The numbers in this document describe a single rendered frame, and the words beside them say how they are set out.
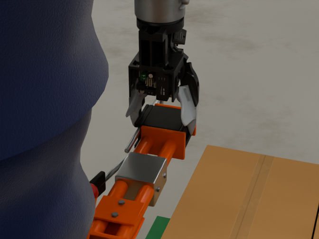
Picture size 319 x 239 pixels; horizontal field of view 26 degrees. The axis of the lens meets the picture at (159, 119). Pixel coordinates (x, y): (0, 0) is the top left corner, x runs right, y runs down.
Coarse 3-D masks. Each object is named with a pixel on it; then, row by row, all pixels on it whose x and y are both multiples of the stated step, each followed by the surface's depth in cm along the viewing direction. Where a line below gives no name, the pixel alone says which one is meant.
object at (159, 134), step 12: (156, 108) 117; (168, 108) 117; (180, 108) 117; (156, 120) 113; (168, 120) 113; (180, 120) 113; (144, 132) 112; (156, 132) 111; (168, 132) 110; (180, 132) 110; (156, 144) 112; (180, 144) 111; (180, 156) 112
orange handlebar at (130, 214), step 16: (144, 144) 110; (176, 144) 111; (112, 192) 99; (144, 192) 99; (96, 208) 95; (112, 208) 95; (128, 208) 95; (144, 208) 97; (96, 224) 93; (112, 224) 96; (128, 224) 92
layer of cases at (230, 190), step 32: (224, 160) 223; (256, 160) 223; (288, 160) 223; (192, 192) 208; (224, 192) 208; (256, 192) 208; (288, 192) 208; (192, 224) 196; (224, 224) 196; (256, 224) 196; (288, 224) 196
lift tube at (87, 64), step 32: (0, 0) 33; (32, 0) 35; (64, 0) 37; (0, 32) 34; (32, 32) 36; (64, 32) 38; (0, 64) 36; (32, 64) 37; (64, 64) 39; (96, 64) 44; (0, 96) 36; (32, 96) 38; (64, 96) 40; (96, 96) 43; (0, 128) 37; (32, 128) 38; (64, 128) 40
